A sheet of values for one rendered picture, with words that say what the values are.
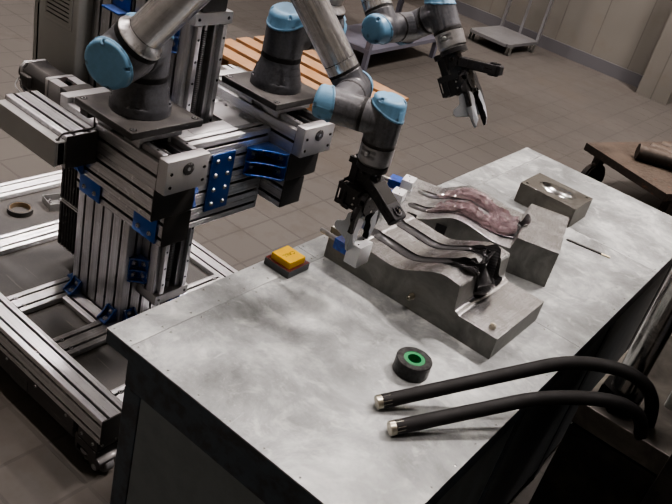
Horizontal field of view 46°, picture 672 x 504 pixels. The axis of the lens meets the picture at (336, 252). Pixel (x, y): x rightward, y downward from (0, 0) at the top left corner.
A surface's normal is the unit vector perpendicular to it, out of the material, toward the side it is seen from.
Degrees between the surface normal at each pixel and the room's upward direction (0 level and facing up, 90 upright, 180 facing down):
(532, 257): 90
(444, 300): 90
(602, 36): 90
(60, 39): 90
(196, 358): 0
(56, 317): 0
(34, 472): 0
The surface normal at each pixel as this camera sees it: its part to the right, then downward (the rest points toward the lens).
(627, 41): -0.62, 0.27
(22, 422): 0.23, -0.84
